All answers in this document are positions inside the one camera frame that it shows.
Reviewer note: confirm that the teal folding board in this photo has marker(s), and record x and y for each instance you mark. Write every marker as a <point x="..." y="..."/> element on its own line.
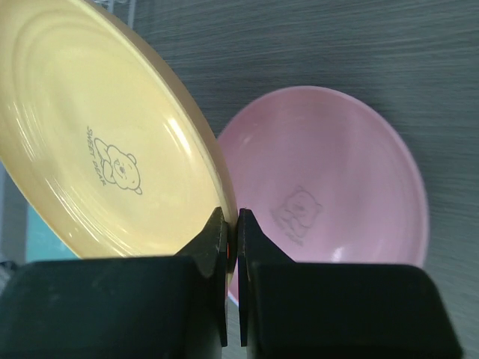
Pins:
<point x="41" y="243"/>

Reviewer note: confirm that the yellow plate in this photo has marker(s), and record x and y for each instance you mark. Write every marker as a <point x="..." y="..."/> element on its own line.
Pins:
<point x="100" y="135"/>

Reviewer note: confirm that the white wire dish rack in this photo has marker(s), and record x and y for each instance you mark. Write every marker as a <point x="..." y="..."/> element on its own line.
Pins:
<point x="123" y="9"/>

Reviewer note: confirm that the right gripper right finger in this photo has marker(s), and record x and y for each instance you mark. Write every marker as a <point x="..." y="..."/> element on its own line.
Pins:
<point x="320" y="310"/>

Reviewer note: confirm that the blue plate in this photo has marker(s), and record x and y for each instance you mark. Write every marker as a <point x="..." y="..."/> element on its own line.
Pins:
<point x="233" y="299"/>

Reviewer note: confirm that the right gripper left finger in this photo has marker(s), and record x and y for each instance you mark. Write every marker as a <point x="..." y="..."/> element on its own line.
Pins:
<point x="136" y="307"/>

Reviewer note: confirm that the pink plate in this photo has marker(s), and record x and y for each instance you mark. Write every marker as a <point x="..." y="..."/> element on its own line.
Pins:
<point x="327" y="178"/>

